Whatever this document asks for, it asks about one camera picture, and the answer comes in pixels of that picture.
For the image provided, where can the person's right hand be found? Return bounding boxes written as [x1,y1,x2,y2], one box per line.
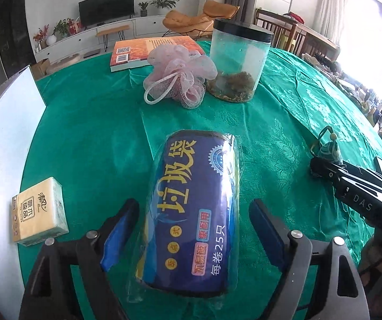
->
[359,236,382,307]

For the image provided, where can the large potted plant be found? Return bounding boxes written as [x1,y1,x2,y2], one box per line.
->
[150,0,180,15]

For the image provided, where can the cardboard box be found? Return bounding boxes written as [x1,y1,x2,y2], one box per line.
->
[31,58,51,81]

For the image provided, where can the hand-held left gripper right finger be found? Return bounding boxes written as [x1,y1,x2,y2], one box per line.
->
[249,199,371,320]

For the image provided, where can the red flowers in white vase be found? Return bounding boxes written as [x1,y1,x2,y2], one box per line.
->
[33,24,57,51]

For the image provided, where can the blue garbage bag roll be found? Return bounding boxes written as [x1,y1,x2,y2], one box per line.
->
[127,130,243,304]

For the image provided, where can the bushy potted plant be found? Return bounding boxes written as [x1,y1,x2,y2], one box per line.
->
[52,18,73,38]

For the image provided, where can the clear jar with black lid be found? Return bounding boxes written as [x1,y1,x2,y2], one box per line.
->
[206,18,275,102]

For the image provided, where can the yellow tissue pack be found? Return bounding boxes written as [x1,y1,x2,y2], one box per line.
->
[10,177,69,247]

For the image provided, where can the white foam board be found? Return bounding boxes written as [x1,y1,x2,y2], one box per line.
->
[0,66,48,320]

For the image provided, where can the wooden chair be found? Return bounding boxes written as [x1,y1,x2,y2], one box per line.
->
[255,8,340,62]

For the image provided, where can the cream window curtain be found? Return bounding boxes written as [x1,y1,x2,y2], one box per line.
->
[314,0,368,41]

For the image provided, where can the dark glass cabinet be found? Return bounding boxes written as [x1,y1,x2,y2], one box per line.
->
[0,0,34,67]

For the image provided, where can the black television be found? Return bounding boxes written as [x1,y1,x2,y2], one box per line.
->
[78,0,135,27]

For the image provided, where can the wooden bench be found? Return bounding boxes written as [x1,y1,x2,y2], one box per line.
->
[96,24,131,52]

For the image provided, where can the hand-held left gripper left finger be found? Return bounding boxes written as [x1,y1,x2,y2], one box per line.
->
[19,198,140,320]

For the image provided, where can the blue tassel ornament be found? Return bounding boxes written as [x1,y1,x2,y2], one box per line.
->
[311,126,343,164]

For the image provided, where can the orange lounge chair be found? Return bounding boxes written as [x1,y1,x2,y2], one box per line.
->
[162,1,240,39]

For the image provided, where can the white television cabinet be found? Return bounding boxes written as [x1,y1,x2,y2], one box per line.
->
[34,15,178,64]

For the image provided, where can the pink bath sponge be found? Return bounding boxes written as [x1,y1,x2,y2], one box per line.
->
[143,44,218,110]

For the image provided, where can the orange book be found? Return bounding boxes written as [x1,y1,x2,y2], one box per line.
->
[110,36,208,73]

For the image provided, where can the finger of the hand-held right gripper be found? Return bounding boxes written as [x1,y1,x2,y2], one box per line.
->
[310,157,382,195]

